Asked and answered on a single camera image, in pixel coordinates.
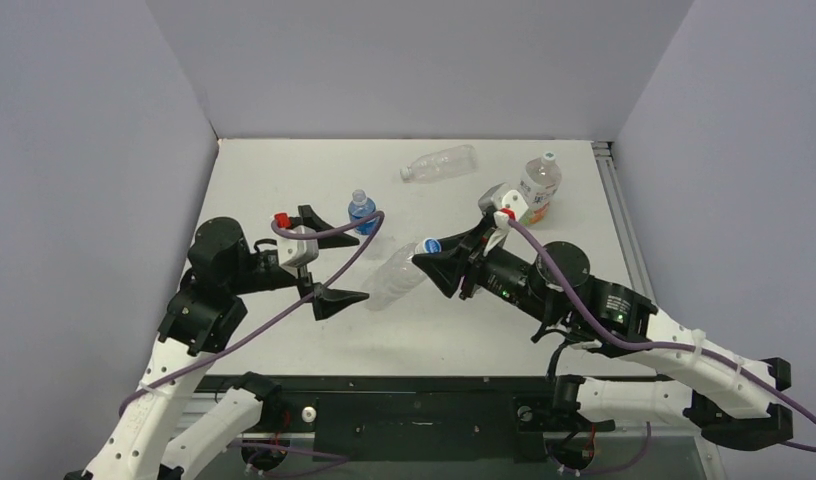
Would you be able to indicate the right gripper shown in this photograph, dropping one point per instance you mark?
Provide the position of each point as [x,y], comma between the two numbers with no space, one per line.
[473,263]

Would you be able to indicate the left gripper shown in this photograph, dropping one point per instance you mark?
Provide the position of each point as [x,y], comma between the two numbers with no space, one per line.
[333,300]

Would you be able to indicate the clear bottle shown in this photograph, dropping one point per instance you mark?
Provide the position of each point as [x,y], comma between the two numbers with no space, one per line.
[397,276]
[442,165]

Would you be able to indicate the blue label bottle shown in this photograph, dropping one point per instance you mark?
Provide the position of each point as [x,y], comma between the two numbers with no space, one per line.
[359,207]

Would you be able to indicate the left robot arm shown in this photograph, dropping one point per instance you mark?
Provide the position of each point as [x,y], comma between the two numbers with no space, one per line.
[197,330]

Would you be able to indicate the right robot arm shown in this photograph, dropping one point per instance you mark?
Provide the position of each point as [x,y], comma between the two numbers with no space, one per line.
[731,401]

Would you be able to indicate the green orange label bottle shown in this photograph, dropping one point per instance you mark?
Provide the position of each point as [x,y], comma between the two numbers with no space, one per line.
[538,184]

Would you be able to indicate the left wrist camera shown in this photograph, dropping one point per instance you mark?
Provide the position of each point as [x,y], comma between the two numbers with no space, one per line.
[294,253]

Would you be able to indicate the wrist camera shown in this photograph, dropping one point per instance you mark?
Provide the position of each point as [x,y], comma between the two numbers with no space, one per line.
[294,253]
[500,205]

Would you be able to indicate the aluminium rail frame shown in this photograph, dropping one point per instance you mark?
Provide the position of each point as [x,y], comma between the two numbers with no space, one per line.
[423,334]

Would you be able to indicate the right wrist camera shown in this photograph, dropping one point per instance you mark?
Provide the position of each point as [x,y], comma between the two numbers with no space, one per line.
[500,205]

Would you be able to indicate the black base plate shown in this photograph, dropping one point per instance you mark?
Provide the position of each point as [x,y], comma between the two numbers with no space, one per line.
[401,419]

